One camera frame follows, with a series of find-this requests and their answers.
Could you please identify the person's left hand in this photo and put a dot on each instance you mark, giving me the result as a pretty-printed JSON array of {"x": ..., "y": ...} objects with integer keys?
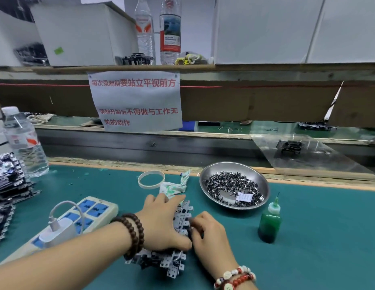
[{"x": 160, "y": 225}]

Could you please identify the person's right hand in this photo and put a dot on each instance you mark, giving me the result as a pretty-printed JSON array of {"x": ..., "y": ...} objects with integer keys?
[{"x": 213, "y": 245}]

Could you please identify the white green-stained cloth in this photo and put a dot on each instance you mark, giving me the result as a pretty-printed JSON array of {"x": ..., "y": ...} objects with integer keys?
[{"x": 172, "y": 189}]

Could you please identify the green glue squeeze bottle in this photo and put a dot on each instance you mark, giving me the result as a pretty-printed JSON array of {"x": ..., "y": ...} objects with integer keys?
[{"x": 269, "y": 226}]

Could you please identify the pile of small metal parts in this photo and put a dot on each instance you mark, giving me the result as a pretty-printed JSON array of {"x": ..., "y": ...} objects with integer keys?
[{"x": 227, "y": 185}]

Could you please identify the round metal bowl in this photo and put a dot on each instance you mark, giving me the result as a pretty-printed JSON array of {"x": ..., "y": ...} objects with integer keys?
[{"x": 215, "y": 167}]

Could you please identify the black conveyor belt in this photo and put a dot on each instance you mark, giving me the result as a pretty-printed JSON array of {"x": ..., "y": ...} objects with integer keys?
[{"x": 145, "y": 145}]

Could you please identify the finished mechanisms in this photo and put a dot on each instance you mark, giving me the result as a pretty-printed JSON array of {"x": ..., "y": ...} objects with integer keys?
[{"x": 290, "y": 146}]

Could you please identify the pile of black mechanism assemblies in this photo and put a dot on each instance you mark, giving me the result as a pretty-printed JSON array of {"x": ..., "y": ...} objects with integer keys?
[{"x": 6, "y": 178}]

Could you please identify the person's left forearm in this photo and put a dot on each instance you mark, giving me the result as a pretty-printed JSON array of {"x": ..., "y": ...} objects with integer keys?
[{"x": 60, "y": 262}]

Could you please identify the white blue power strip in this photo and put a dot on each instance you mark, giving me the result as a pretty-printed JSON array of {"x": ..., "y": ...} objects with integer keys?
[{"x": 94, "y": 211}]

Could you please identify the blue plastic bin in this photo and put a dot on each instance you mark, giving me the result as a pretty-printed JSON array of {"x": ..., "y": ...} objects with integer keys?
[{"x": 188, "y": 126}]

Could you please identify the white power plug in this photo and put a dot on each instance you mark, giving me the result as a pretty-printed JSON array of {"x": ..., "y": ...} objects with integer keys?
[{"x": 54, "y": 233}]

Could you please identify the black flat box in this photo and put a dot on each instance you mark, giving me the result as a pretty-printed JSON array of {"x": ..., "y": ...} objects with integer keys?
[{"x": 209, "y": 123}]

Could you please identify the white paper sign red text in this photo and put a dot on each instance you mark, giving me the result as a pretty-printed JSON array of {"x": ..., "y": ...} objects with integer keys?
[{"x": 136, "y": 102}]

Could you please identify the brown cardboard panel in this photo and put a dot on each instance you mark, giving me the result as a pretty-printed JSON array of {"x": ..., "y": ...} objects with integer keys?
[{"x": 248, "y": 105}]

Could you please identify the clear plastic sheet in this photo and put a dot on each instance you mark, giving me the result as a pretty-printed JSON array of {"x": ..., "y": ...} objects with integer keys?
[{"x": 332, "y": 157}]

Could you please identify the clear plastic bottle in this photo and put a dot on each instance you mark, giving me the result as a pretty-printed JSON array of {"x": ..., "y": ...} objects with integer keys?
[
  {"x": 145, "y": 33},
  {"x": 24, "y": 145}
]

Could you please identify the dark metal device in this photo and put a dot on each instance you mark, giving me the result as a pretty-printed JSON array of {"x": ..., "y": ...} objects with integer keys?
[{"x": 134, "y": 59}]

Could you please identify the yellow plastic object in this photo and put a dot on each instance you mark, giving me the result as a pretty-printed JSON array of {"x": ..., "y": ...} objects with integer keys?
[{"x": 190, "y": 59}]

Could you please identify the wooden shelf beam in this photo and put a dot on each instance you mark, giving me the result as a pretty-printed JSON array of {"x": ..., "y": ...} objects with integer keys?
[{"x": 266, "y": 72}]

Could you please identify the bottle with orange label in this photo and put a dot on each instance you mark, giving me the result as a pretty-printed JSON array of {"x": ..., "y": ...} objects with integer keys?
[{"x": 170, "y": 33}]

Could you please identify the white box green sticker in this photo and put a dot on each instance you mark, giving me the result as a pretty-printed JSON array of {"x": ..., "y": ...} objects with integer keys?
[{"x": 85, "y": 36}]

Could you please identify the white cardboard box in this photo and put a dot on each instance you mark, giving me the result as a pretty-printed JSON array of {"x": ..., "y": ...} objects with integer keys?
[{"x": 9, "y": 39}]

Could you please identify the black window grille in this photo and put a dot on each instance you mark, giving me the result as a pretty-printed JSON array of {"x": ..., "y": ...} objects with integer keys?
[{"x": 12, "y": 7}]

